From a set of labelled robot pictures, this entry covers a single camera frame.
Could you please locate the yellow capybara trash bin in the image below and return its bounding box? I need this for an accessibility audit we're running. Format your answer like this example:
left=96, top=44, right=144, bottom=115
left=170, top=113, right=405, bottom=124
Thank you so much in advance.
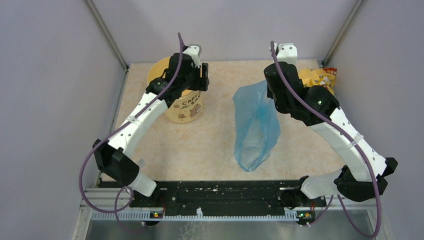
left=147, top=56, right=204, bottom=124

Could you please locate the blue plastic trash bag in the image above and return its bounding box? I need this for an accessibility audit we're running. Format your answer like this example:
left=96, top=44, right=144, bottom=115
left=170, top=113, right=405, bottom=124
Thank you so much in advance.
left=232, top=80, right=281, bottom=172

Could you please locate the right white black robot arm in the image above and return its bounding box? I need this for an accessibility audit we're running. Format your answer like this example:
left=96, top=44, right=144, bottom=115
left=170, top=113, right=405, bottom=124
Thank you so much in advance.
left=263, top=62, right=398, bottom=206

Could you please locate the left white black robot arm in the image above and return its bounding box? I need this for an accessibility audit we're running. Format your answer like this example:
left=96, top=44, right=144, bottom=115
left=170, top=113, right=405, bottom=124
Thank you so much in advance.
left=93, top=49, right=209, bottom=207

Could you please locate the yellow crumpled snack bag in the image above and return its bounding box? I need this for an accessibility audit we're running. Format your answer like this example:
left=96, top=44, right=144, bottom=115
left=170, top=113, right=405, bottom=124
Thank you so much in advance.
left=298, top=67, right=337, bottom=96

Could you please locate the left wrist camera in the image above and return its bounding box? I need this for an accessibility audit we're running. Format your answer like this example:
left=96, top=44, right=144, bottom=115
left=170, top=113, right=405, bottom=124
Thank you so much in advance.
left=183, top=44, right=202, bottom=69

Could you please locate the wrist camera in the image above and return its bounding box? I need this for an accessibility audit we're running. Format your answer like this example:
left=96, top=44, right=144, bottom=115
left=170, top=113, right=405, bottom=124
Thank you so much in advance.
left=276, top=42, right=298, bottom=65
left=183, top=44, right=202, bottom=69

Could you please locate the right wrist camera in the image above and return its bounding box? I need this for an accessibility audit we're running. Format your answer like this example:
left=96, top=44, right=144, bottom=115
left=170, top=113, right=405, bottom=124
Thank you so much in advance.
left=276, top=42, right=298, bottom=65

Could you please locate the right aluminium frame post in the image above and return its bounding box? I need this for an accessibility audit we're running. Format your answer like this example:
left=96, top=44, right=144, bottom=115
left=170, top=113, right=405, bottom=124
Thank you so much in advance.
left=321, top=0, right=367, bottom=68

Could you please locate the aluminium frame post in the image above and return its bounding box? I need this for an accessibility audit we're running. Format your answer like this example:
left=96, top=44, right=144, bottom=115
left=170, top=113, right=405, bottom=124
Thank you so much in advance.
left=83, top=0, right=129, bottom=73
left=321, top=0, right=367, bottom=68

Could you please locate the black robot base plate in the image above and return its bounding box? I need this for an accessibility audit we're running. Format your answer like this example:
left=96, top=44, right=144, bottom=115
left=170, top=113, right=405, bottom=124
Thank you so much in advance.
left=130, top=180, right=327, bottom=217

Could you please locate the left aluminium frame post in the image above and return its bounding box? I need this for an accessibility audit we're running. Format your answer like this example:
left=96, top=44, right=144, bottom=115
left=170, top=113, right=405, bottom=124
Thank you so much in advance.
left=83, top=0, right=129, bottom=73

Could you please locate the white slotted cable duct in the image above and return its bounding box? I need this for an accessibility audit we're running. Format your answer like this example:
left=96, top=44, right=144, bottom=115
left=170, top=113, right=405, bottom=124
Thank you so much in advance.
left=91, top=207, right=299, bottom=222

